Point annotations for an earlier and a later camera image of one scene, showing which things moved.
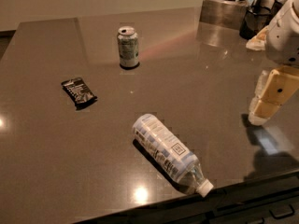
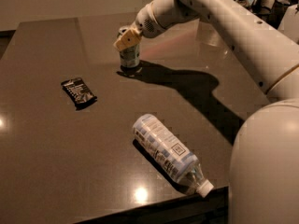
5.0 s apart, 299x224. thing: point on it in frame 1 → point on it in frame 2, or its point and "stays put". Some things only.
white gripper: [284, 39] → [146, 21]
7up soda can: [128, 41] stays put
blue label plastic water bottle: [171, 156] stays put
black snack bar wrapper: [80, 94] stays put
